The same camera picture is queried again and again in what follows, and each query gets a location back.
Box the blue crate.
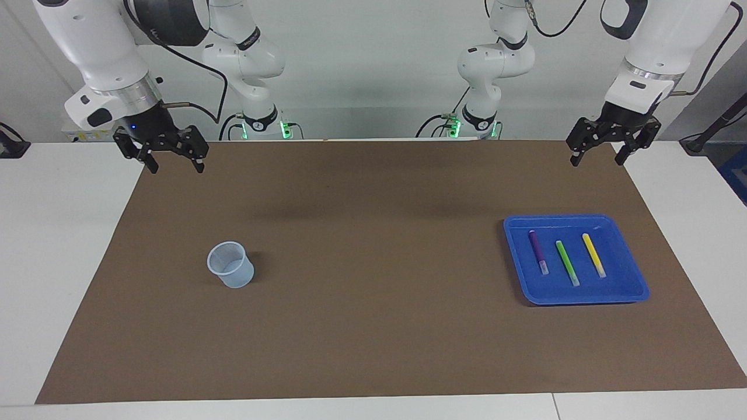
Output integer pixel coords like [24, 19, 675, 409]
[719, 146, 747, 206]

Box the black left arm base cable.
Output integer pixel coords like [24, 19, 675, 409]
[416, 85, 471, 139]

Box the black arm base cable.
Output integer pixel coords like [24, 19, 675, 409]
[219, 113, 247, 141]
[416, 85, 471, 139]

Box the brown table mat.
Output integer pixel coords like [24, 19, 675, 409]
[35, 139, 747, 404]

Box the yellow pen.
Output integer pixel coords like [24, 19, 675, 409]
[582, 233, 608, 278]

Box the black right arm base cable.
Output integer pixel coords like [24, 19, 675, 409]
[219, 113, 247, 141]

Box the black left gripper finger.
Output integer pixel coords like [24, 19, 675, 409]
[615, 120, 662, 166]
[566, 118, 610, 167]

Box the purple pen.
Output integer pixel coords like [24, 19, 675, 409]
[528, 230, 550, 276]

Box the green pen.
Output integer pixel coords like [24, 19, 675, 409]
[555, 240, 581, 287]

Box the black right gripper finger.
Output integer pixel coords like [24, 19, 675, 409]
[114, 131, 160, 174]
[173, 125, 210, 174]

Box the blue plastic tray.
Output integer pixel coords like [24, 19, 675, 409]
[503, 214, 650, 306]

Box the black stand pole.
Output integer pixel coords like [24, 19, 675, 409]
[680, 92, 747, 154]

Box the white box with yellow labels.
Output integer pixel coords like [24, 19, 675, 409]
[62, 124, 117, 143]

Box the translucent plastic cup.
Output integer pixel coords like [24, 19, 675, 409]
[207, 241, 255, 289]

